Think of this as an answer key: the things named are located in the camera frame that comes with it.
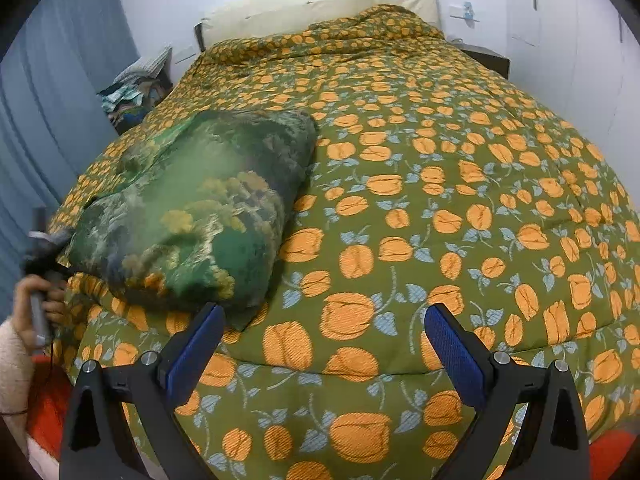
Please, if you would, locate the green patterned pillow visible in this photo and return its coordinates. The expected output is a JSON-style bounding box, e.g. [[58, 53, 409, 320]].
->
[[57, 109, 320, 332]]

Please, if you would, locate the person's left forearm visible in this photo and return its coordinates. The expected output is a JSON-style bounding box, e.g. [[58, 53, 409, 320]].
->
[[0, 317, 37, 443]]

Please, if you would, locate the pile of clothes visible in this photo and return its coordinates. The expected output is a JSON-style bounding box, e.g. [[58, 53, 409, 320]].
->
[[97, 46, 176, 135]]

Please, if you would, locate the dark wooden nightstand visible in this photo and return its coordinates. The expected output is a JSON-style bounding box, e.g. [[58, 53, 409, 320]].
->
[[452, 40, 511, 81]]

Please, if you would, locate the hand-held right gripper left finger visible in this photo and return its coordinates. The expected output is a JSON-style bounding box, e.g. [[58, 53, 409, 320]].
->
[[59, 302, 226, 480]]

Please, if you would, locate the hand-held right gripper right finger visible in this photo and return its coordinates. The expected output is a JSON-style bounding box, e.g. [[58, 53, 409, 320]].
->
[[424, 304, 592, 480]]

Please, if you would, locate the person's left hand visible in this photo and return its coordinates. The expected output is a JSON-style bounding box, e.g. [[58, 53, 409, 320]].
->
[[12, 276, 68, 350]]

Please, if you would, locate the green blanket with orange flowers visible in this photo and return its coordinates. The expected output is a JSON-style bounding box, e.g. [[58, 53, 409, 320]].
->
[[47, 4, 640, 480]]

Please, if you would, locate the blue curtain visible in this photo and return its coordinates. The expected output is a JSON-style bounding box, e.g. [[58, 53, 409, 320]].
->
[[0, 0, 142, 321]]

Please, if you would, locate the cream padded headboard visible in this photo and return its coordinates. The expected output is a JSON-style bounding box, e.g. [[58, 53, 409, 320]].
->
[[194, 0, 443, 53]]

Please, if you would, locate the white wardrobe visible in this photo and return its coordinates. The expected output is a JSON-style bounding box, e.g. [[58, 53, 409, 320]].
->
[[505, 0, 632, 91]]

